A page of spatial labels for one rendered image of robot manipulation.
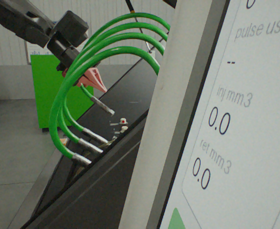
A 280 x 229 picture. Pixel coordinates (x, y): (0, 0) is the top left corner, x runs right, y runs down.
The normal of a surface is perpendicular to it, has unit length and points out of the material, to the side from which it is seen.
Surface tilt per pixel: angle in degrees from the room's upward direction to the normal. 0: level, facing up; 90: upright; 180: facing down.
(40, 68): 90
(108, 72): 90
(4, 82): 90
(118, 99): 90
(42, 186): 0
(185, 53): 76
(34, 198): 0
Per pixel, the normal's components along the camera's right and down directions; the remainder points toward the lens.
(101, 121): 0.12, 0.26
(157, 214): -0.96, -0.20
